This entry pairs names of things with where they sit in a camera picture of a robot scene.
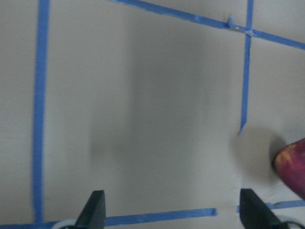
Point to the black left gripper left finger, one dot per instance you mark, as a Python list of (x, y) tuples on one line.
[(93, 215)]

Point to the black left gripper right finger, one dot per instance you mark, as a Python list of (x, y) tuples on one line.
[(254, 213)]

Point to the dark red apple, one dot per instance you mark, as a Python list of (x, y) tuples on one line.
[(289, 164)]

